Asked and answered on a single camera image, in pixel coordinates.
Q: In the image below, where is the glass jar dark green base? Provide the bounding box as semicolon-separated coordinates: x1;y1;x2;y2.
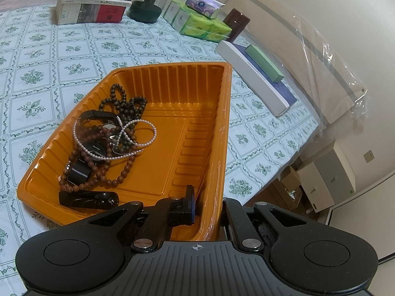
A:
128;0;171;23

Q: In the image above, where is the green tissue pack bundle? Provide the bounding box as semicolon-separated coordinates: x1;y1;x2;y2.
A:
163;0;233;43

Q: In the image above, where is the black leather strap watch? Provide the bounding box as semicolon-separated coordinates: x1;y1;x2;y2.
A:
77;110;124;139

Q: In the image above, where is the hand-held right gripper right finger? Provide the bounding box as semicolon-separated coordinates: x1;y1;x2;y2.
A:
222;197;309;252

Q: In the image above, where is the dark brown cylindrical container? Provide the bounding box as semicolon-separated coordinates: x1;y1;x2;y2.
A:
223;9;250;43

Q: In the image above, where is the long white box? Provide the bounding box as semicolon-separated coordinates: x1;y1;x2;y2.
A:
215;41;290;117

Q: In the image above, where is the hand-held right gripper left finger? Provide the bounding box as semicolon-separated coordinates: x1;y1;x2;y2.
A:
83;185;197;252

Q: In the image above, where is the black mesh band watch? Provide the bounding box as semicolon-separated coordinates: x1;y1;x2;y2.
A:
67;142;109;186

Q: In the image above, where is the purple tissue pack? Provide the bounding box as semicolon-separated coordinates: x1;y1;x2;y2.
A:
185;0;226;19

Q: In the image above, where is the reddish brown bead necklace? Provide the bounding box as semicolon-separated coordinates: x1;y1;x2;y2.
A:
59;123;138;192

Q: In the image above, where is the orange plastic tray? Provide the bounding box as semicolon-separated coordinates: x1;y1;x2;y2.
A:
17;62;234;241

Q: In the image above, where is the glossy black smart band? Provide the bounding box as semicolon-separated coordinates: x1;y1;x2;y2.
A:
58;190;120;209

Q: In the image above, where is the white pearl necklace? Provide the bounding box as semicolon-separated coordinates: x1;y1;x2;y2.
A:
73;115;158;161

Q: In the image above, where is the plastic wrapped headboard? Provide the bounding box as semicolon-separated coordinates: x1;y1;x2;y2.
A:
224;0;368;124

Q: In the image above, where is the long green box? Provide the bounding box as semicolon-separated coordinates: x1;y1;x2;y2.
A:
245;45;285;84

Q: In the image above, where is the white nightstand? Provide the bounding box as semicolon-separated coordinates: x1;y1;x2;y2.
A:
296;140;356;214

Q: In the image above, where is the open cardboard box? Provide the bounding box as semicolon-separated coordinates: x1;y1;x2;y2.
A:
272;166;305;214

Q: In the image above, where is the boxed book set red panel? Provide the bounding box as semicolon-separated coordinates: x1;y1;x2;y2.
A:
56;0;127;26

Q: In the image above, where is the flat purple box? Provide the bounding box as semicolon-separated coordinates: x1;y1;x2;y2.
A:
235;43;298;107

